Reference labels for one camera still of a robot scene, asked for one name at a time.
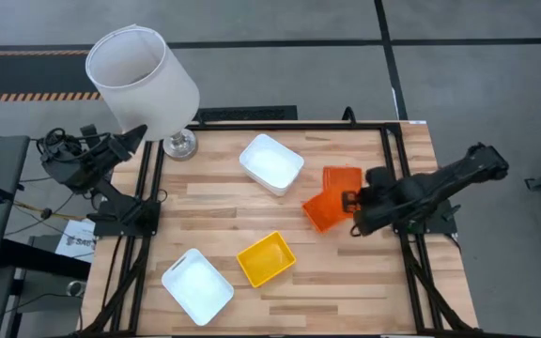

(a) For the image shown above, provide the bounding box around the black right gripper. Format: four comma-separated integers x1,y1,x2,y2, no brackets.
341,182,396,216

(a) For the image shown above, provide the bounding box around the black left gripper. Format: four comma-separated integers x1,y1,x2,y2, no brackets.
103,124,149,163

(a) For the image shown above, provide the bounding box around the orange plastic basket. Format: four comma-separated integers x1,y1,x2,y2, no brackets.
321,165,363,204
301,187,361,235

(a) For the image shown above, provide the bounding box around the clear glass lamp base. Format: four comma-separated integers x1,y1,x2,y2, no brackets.
162,128,199,161

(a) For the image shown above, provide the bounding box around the white lampshade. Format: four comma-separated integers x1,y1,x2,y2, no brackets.
85,23,201,143

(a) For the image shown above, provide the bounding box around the white plastic basket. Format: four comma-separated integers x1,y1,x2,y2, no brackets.
161,248,236,327
239,133,305,197

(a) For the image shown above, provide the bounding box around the yellow plastic basket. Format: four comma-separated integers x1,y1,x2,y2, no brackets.
236,230,298,289

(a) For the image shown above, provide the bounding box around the black floor grate strip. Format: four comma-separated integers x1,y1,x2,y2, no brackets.
193,104,299,124

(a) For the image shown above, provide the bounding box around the white printed paper sheet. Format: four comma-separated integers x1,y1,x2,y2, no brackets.
54,218,98,265

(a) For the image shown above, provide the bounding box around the grey round tape roll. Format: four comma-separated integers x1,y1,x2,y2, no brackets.
65,279,88,299

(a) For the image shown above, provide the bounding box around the yellow cable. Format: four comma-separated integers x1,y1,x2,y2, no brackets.
13,200,89,223

